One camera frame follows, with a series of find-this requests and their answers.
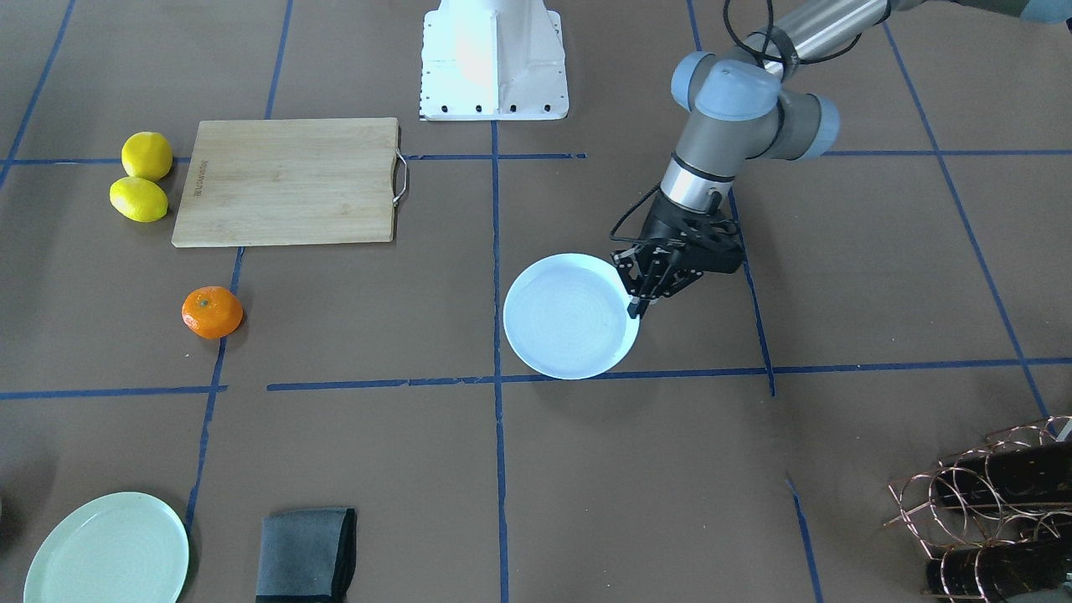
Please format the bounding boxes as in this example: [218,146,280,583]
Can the orange mandarin fruit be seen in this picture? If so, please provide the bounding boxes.
[180,286,245,339]

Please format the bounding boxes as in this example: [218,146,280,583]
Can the light blue plate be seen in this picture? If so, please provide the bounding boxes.
[504,253,641,380]

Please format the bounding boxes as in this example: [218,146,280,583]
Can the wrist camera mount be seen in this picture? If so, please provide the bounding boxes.
[678,214,745,274]

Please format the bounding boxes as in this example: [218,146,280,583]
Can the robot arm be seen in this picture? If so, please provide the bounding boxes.
[611,1,915,319]

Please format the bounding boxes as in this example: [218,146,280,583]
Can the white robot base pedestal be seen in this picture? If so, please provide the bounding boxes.
[419,1,570,121]

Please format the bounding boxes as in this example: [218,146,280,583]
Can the wooden cutting board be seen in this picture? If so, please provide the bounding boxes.
[172,117,407,249]

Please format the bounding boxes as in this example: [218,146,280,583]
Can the lower yellow lemon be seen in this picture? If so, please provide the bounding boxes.
[110,176,169,223]

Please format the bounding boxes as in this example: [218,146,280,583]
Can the copper wire bottle rack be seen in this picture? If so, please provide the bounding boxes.
[887,416,1071,602]

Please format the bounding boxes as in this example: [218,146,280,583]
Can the yellow lemon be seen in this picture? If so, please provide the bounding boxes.
[120,132,173,182]
[110,176,169,223]

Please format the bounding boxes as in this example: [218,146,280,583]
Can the upper yellow lemon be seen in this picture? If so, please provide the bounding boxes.
[120,132,173,182]

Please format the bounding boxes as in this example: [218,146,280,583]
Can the light green plate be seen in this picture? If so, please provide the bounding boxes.
[23,492,190,602]

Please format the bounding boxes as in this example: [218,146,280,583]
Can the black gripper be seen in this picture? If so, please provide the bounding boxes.
[611,196,709,320]

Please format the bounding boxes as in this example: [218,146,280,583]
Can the folded grey cloth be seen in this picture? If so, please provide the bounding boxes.
[254,508,358,602]

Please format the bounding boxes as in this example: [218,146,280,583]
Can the dark wine bottle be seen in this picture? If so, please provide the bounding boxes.
[925,539,1071,602]
[933,441,1071,513]

